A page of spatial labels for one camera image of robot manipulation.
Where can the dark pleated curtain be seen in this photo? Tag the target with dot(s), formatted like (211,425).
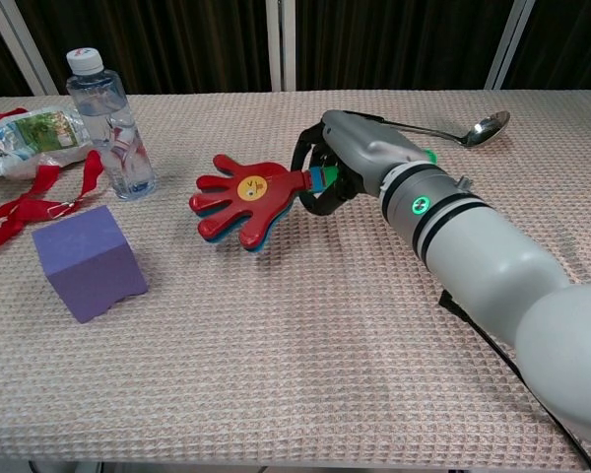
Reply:
(177,39)

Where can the purple foam cube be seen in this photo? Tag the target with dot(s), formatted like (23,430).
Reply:
(91,266)

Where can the clear plastic water bottle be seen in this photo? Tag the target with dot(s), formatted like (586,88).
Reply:
(115,133)

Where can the crumpled plastic snack bag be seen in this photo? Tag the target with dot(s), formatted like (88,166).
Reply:
(34,138)

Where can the white metal frame post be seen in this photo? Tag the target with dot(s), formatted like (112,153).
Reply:
(509,44)
(281,44)
(22,49)

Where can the stainless steel ladle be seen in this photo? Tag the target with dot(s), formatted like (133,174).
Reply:
(485,129)

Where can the beige waffle table cloth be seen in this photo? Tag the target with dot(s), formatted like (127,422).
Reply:
(276,345)

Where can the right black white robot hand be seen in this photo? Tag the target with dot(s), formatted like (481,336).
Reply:
(364,148)

